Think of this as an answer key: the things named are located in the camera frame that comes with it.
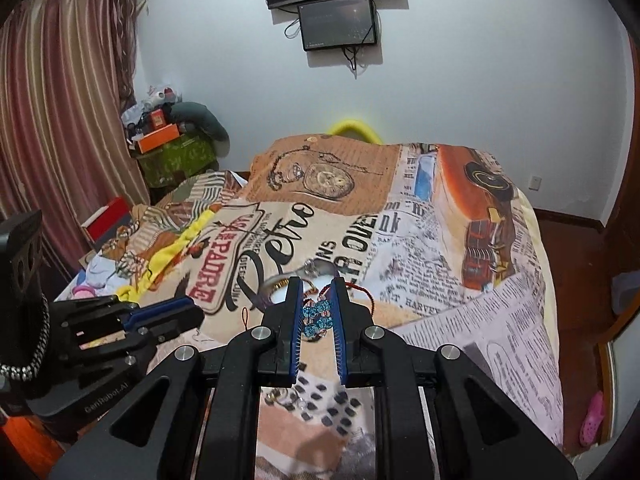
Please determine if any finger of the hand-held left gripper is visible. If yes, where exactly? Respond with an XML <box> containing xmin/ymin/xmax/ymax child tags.
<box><xmin>145</xmin><ymin>304</ymin><xmax>206</xmax><ymax>345</ymax></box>
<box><xmin>120</xmin><ymin>296</ymin><xmax>195</xmax><ymax>330</ymax></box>

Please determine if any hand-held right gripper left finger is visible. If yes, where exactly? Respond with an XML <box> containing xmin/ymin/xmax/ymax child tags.
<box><xmin>47</xmin><ymin>276</ymin><xmax>303</xmax><ymax>480</ymax></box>

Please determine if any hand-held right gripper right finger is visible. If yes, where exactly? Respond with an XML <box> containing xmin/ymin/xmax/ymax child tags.
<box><xmin>332</xmin><ymin>277</ymin><xmax>578</xmax><ymax>480</ymax></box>

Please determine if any blue crystal bead bracelet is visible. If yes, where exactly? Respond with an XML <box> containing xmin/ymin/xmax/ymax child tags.
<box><xmin>300</xmin><ymin>296</ymin><xmax>337</xmax><ymax>342</ymax></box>

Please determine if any small gold jewelry piece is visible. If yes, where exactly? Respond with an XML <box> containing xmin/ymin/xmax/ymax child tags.
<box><xmin>262</xmin><ymin>389</ymin><xmax>302</xmax><ymax>412</ymax></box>

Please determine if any yellow cloth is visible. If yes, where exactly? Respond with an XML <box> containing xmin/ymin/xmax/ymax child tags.
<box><xmin>116</xmin><ymin>209</ymin><xmax>227</xmax><ymax>307</ymax></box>

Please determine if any pile of clothes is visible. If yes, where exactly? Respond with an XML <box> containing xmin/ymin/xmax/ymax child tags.
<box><xmin>74</xmin><ymin>247</ymin><xmax>147</xmax><ymax>302</ymax></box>

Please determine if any red box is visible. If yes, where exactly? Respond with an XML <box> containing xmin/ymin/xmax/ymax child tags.
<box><xmin>80</xmin><ymin>197</ymin><xmax>134</xmax><ymax>247</ymax></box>

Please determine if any printed blanket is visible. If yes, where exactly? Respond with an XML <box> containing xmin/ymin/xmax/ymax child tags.
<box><xmin>54</xmin><ymin>132</ymin><xmax>567</xmax><ymax>480</ymax></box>

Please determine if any green patterned box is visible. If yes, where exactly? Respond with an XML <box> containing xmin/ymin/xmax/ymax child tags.
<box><xmin>131</xmin><ymin>131</ymin><xmax>219</xmax><ymax>189</ymax></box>

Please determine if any orange box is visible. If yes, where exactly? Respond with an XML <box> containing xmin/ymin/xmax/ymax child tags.
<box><xmin>134</xmin><ymin>122</ymin><xmax>182</xmax><ymax>155</ymax></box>

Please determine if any striped curtain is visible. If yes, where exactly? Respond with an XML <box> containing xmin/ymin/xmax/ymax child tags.
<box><xmin>0</xmin><ymin>0</ymin><xmax>152</xmax><ymax>283</ymax></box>

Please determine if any pink slipper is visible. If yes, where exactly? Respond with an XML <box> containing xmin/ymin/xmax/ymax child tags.
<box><xmin>578</xmin><ymin>391</ymin><xmax>606</xmax><ymax>447</ymax></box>

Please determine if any silver metal chain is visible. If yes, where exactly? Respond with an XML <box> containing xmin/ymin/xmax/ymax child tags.
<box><xmin>0</xmin><ymin>299</ymin><xmax>52</xmax><ymax>382</ymax></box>

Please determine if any red cord bracelet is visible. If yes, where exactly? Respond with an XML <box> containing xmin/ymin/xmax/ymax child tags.
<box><xmin>320</xmin><ymin>281</ymin><xmax>379</xmax><ymax>320</ymax></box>

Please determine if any silver metal ring bracelet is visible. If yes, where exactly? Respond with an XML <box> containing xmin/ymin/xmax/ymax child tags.
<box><xmin>301</xmin><ymin>258</ymin><xmax>338</xmax><ymax>279</ymax></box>

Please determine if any black monitor cable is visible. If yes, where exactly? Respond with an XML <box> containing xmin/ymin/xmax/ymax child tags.
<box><xmin>341</xmin><ymin>45</ymin><xmax>362</xmax><ymax>75</ymax></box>

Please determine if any small black wall monitor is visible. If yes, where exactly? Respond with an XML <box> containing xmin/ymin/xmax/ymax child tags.
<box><xmin>297</xmin><ymin>0</ymin><xmax>379</xmax><ymax>52</ymax></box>

